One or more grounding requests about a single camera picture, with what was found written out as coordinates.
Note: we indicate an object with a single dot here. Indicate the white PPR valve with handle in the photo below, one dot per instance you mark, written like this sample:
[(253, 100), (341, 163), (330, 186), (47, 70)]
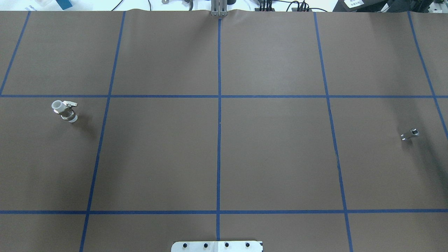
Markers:
[(65, 110)]

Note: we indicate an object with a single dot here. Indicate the small metal pipe fitting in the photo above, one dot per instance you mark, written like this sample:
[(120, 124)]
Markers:
[(412, 133)]

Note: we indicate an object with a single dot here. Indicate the aluminium frame post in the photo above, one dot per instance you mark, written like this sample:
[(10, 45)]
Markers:
[(219, 8)]

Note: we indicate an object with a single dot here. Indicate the white pedestal column with base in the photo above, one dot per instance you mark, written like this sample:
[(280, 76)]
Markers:
[(218, 246)]

